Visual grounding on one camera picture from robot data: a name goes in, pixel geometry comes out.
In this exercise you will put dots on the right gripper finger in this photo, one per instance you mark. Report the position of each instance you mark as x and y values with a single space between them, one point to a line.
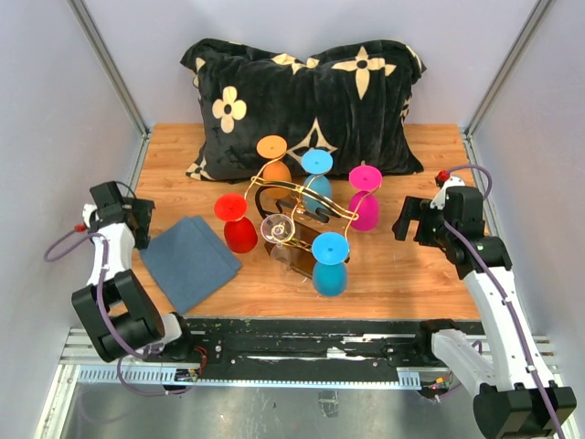
416 208
401 227

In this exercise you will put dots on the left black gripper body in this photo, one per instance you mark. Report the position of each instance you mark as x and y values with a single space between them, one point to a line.
142 210

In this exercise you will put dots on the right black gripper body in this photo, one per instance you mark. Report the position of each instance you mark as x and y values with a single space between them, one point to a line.
430 230

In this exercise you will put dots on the magenta plastic wine glass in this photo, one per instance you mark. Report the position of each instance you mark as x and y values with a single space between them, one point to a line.
366 180

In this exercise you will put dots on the blue cloth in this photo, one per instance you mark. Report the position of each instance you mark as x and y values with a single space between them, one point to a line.
189 262

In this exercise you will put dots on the blue wine glass front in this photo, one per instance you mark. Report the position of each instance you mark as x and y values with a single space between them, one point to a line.
330 250

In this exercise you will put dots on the blue wine glass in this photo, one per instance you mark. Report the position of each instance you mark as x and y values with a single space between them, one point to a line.
330 250
317 163

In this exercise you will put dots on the red plastic wine glass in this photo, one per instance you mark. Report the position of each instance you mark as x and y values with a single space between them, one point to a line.
239 232

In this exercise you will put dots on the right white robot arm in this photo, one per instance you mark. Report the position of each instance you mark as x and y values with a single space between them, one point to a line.
515 394

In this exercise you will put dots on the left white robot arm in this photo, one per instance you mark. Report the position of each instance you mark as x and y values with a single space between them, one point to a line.
115 310

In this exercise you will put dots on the clear glass wine glass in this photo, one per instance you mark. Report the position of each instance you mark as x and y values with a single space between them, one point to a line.
278 230

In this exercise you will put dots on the orange plastic wine glass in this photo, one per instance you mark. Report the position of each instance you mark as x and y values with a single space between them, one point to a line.
273 148

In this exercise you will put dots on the black floral pillow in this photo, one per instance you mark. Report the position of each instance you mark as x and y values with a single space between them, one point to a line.
350 101

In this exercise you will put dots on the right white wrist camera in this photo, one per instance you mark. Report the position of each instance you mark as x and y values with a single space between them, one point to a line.
445 180

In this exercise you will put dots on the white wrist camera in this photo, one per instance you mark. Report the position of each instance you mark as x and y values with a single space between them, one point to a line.
445 180
89 219

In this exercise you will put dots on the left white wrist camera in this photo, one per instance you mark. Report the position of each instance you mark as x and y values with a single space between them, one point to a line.
89 219

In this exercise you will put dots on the gold wire glass rack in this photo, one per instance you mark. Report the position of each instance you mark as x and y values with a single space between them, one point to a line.
301 205

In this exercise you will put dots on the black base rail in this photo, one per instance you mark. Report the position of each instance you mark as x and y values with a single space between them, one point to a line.
328 354

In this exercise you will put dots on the left aluminium frame post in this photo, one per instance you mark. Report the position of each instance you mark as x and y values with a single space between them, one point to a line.
100 49

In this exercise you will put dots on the aluminium frame post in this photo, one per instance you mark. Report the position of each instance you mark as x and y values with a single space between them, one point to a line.
100 49
527 31

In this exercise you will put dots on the right aluminium frame post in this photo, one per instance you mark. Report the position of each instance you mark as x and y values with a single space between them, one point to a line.
527 31

